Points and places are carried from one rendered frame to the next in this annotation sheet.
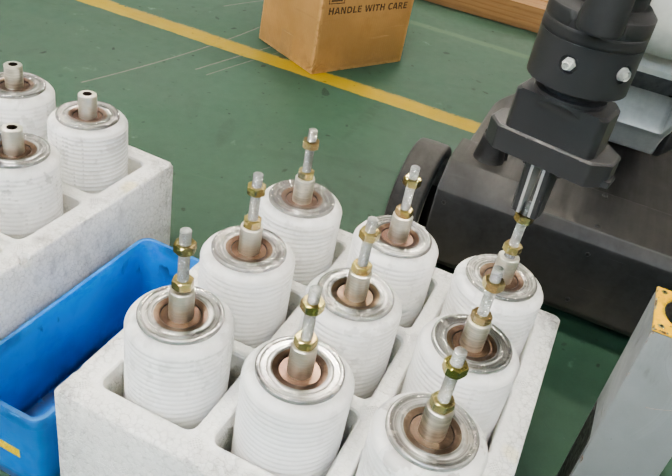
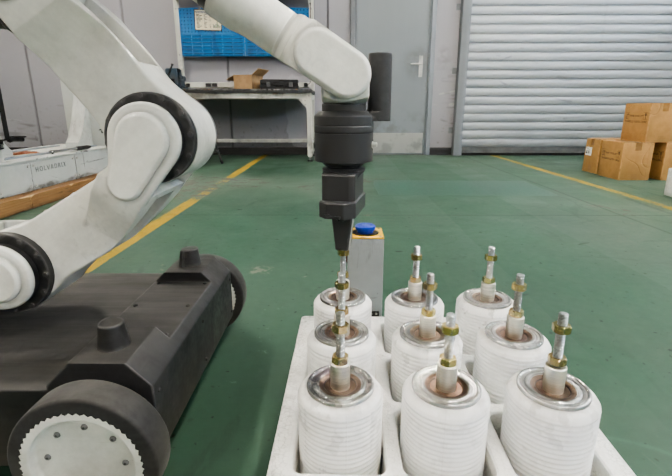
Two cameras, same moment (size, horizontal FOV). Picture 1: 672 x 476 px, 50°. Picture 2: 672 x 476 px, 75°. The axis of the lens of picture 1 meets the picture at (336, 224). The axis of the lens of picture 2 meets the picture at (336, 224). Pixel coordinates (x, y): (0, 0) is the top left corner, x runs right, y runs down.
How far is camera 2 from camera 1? 0.95 m
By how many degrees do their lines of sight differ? 95
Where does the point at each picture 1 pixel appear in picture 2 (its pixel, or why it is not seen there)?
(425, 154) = (101, 390)
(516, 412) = not seen: hidden behind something
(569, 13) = (370, 118)
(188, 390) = not seen: hidden behind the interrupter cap
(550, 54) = (368, 144)
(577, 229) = (192, 314)
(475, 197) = (164, 360)
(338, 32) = not seen: outside the picture
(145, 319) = (584, 398)
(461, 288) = (363, 310)
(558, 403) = (275, 383)
